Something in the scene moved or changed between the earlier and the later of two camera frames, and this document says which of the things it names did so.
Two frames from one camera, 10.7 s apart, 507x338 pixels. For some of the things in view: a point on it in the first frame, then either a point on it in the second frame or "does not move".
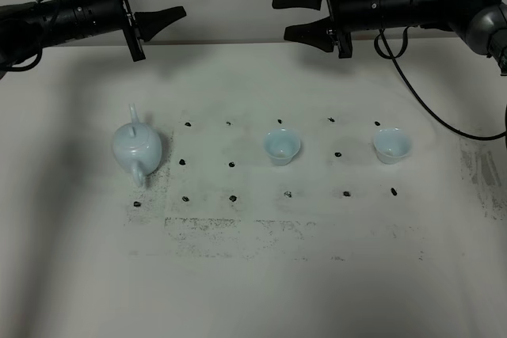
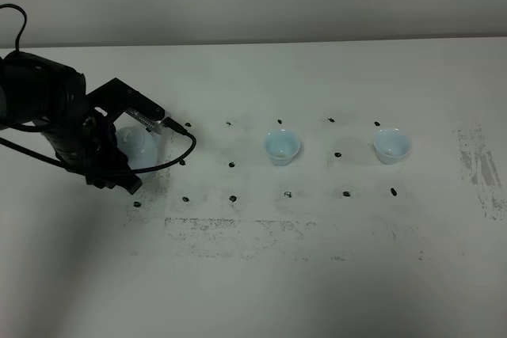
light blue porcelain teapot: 137,148 does not move
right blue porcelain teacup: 391,145 does not move
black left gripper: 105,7 to 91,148
